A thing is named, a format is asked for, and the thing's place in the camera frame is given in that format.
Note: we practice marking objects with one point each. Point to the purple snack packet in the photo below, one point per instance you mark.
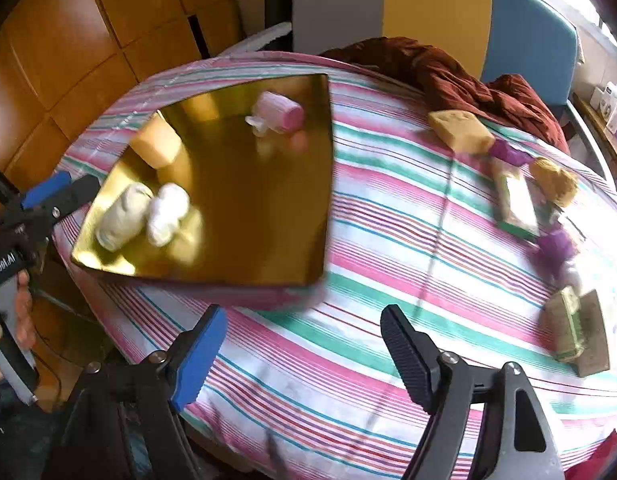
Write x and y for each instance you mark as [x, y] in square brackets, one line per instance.
[508, 152]
[554, 250]

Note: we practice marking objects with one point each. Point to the blue chair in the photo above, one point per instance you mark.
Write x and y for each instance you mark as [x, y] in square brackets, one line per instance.
[531, 45]

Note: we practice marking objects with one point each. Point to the cream plastic bag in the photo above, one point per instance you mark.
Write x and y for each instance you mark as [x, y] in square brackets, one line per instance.
[119, 216]

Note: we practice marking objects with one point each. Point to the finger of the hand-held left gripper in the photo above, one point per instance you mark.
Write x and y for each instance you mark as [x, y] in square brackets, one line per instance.
[44, 192]
[76, 194]

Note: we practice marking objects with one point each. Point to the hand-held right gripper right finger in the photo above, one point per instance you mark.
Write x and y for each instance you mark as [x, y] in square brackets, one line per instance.
[406, 352]

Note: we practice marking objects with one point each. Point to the pale orange block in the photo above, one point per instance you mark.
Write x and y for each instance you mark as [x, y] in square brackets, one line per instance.
[156, 142]

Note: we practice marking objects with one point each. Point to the small white plastic bag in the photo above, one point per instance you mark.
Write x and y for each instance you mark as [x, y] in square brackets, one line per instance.
[167, 212]

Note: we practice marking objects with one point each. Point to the gold metal tray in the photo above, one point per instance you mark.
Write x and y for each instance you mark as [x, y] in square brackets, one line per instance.
[238, 200]

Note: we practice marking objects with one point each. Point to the cracker packet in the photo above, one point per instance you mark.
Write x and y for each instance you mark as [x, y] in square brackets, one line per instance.
[514, 204]

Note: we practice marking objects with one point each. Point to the striped tablecloth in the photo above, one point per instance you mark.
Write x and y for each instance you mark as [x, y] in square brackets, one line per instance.
[388, 270]

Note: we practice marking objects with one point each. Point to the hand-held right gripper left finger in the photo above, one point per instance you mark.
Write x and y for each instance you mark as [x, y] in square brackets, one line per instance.
[202, 360]

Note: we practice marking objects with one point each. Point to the pink roll packet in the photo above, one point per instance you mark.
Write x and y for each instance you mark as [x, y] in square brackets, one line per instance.
[281, 110]

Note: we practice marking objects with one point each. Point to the maroon cloth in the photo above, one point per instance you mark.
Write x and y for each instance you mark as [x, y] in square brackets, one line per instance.
[468, 85]

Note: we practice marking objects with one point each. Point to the wooden shelf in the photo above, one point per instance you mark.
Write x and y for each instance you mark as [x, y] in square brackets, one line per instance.
[606, 147]

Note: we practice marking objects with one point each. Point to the white box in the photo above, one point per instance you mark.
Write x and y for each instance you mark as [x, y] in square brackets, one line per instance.
[611, 102]

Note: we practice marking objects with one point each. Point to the yellow sponge block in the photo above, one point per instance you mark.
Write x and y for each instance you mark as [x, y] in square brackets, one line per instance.
[458, 129]

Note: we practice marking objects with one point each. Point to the brown cardboard box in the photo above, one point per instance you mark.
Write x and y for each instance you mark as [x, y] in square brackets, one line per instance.
[594, 334]

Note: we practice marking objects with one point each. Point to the yellow muffin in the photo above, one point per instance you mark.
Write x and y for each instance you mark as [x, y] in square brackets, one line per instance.
[554, 180]

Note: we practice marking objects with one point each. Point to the green packet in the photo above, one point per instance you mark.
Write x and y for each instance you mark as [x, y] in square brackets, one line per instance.
[566, 327]

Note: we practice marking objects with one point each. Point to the person's left hand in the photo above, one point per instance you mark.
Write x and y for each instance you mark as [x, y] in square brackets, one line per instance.
[24, 310]

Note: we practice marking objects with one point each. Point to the yellow chair back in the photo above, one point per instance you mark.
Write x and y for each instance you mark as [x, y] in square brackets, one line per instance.
[438, 10]

